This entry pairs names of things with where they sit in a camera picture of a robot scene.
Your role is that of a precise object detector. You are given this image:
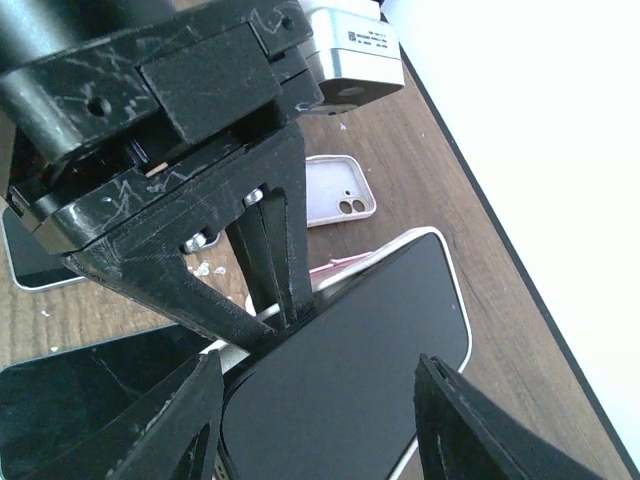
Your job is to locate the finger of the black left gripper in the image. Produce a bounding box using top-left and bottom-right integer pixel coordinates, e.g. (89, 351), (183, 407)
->
(226, 185), (313, 331)

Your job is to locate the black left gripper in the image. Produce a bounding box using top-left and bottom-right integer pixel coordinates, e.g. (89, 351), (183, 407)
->
(1, 1), (322, 350)

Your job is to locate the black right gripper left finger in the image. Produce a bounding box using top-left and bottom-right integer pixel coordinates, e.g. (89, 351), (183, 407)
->
(29, 351), (224, 479)

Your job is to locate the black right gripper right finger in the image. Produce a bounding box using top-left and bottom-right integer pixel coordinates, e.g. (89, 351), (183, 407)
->
(414, 354), (600, 479)

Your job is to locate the pink phone case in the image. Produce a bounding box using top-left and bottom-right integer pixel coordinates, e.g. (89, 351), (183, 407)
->
(244, 251), (376, 316)

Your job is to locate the beige phone case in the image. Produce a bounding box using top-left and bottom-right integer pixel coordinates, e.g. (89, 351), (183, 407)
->
(204, 225), (474, 480)

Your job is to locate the white phone case with ring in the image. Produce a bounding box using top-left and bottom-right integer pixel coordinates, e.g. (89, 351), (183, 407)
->
(306, 155), (377, 228)

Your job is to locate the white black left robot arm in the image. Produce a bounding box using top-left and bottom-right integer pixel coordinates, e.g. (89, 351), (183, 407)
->
(1, 1), (323, 352)

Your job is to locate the black aluminium frame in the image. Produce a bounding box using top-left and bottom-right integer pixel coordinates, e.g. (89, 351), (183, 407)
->
(383, 1), (639, 459)

